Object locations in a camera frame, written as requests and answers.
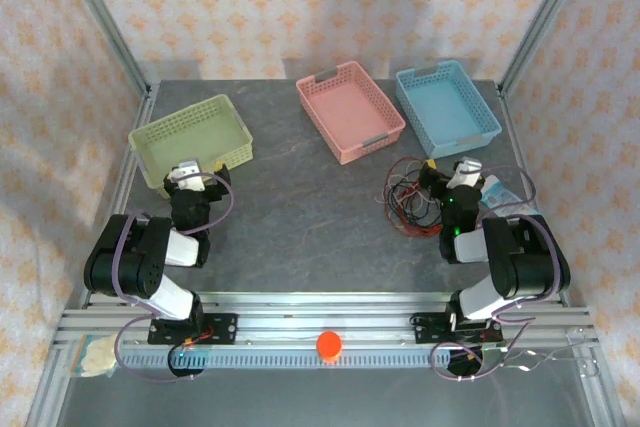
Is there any white cable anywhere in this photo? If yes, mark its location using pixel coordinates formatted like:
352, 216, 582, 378
383, 181, 444, 223
382, 181, 441, 223

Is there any black cable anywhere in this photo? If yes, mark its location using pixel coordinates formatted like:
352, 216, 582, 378
388, 169, 444, 228
387, 166, 444, 233
387, 166, 444, 231
387, 169, 441, 228

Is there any red cable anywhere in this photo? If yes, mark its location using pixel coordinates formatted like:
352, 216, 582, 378
383, 156, 449, 239
382, 159, 446, 238
383, 156, 446, 238

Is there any green plastic basket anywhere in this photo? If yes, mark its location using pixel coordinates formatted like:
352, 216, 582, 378
128, 94, 255, 199

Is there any blue plastic basket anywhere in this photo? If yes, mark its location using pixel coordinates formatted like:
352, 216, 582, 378
395, 59, 503, 160

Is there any pink plastic basket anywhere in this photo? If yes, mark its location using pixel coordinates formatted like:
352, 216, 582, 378
295, 60, 406, 166

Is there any blue white wipes packet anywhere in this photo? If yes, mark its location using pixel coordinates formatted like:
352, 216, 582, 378
479, 174, 539, 218

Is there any small beige bag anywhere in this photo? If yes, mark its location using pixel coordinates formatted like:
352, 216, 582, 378
69, 335, 121, 378

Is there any orange round button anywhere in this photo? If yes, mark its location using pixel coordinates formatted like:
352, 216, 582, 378
315, 330, 344, 363

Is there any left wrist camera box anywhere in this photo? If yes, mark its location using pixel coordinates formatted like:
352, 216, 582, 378
166, 159, 205, 192

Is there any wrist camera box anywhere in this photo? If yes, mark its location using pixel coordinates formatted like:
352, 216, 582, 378
166, 159, 205, 192
446, 156, 484, 189

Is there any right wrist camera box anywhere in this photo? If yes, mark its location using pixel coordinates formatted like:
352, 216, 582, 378
446, 156, 484, 189

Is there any aluminium table side rail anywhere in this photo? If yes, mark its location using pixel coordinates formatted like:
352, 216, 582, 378
27, 81, 161, 427
497, 81, 629, 427

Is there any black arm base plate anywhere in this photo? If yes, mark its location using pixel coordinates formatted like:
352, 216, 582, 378
147, 313, 239, 347
409, 311, 504, 346

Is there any aluminium mounting rail beam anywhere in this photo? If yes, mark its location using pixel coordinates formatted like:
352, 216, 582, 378
54, 290, 601, 351

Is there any grey slotted cable duct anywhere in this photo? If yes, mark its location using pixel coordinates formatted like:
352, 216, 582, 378
119, 348, 484, 371

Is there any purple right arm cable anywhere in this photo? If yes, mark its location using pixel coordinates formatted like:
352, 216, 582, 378
429, 164, 564, 384

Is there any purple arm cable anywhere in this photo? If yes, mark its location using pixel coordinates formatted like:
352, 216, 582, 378
429, 164, 564, 384
112, 171, 236, 384

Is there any thin silver wire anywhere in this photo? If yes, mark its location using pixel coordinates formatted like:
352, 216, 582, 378
499, 329, 604, 379

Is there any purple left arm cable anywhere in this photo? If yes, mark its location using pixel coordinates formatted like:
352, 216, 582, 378
112, 171, 236, 384

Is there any aluminium frame post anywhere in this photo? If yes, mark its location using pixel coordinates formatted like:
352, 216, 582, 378
52, 0, 154, 96
497, 0, 599, 96

